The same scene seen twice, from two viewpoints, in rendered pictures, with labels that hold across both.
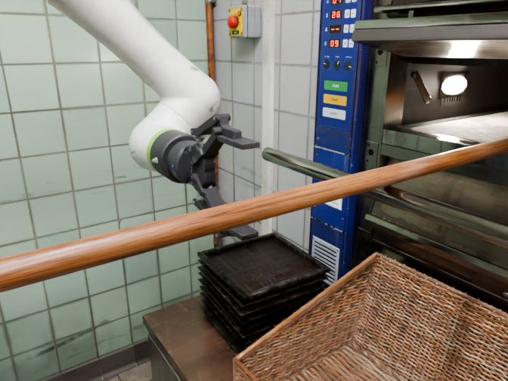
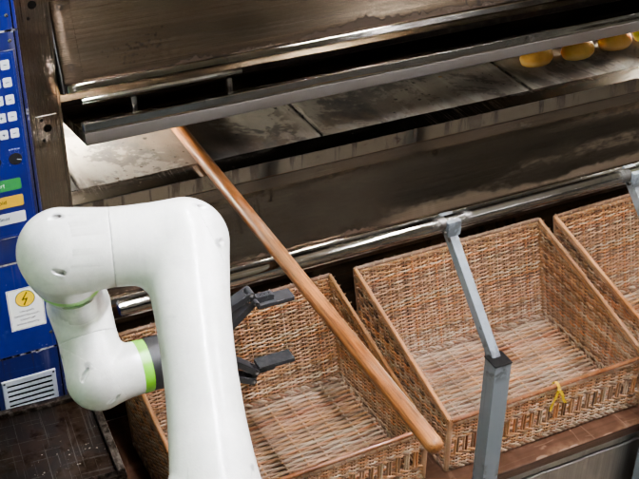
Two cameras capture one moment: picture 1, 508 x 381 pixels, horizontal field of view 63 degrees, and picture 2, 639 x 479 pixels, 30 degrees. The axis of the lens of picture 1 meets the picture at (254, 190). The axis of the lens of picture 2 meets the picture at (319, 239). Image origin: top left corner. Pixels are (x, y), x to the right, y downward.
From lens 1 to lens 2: 204 cm
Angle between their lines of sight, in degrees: 73
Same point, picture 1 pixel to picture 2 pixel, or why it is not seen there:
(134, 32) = not seen: hidden behind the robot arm
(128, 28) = not seen: hidden behind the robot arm
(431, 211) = (319, 258)
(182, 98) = (106, 311)
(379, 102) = (60, 181)
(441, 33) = (193, 118)
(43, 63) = not seen: outside the picture
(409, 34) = (161, 124)
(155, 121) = (112, 351)
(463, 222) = (341, 253)
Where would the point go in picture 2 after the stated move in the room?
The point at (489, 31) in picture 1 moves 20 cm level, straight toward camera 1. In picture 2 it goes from (234, 108) to (315, 138)
